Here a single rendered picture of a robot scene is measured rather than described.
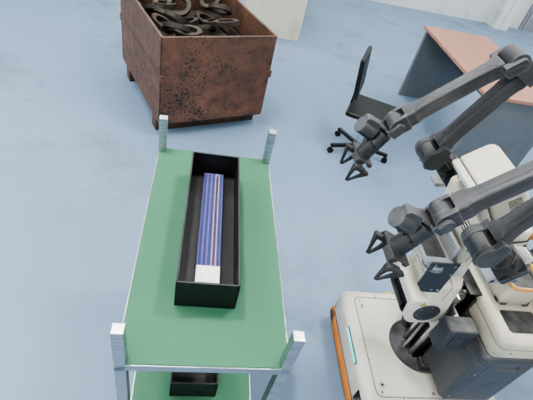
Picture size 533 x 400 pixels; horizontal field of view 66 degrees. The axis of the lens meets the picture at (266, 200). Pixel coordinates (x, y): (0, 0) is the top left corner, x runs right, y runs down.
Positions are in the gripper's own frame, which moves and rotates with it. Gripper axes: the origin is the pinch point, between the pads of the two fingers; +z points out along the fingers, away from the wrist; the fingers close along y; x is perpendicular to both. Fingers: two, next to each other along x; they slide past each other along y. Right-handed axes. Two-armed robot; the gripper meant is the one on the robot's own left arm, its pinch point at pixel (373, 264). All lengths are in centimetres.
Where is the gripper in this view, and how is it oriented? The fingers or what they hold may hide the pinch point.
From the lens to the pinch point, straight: 124.7
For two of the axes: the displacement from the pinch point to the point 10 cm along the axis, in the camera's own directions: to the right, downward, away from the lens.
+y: 0.5, 6.8, -7.3
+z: -6.0, 6.1, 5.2
